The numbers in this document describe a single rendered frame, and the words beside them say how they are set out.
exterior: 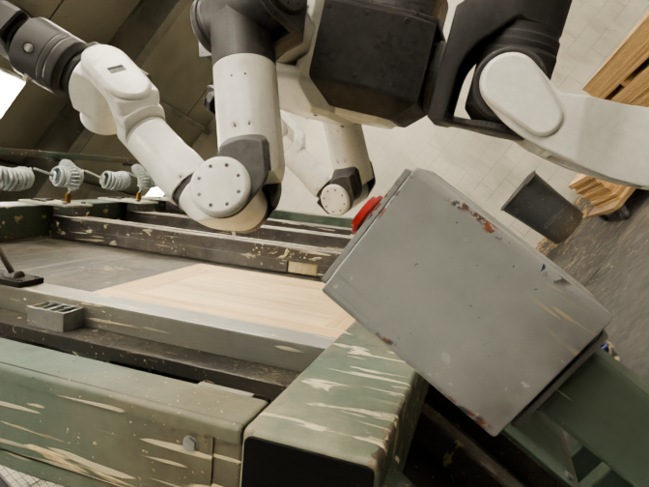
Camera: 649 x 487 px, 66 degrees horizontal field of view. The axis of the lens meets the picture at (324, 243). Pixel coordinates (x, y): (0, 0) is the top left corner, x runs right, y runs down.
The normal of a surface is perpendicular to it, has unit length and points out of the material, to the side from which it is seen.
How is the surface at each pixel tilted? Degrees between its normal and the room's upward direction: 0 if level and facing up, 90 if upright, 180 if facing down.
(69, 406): 90
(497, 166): 90
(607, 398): 90
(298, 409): 58
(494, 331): 90
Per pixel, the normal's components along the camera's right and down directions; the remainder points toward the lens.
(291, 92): -0.46, 0.73
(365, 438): 0.08, -0.99
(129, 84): 0.37, -0.55
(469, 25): -0.31, 0.11
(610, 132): 0.12, 0.15
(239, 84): -0.10, -0.16
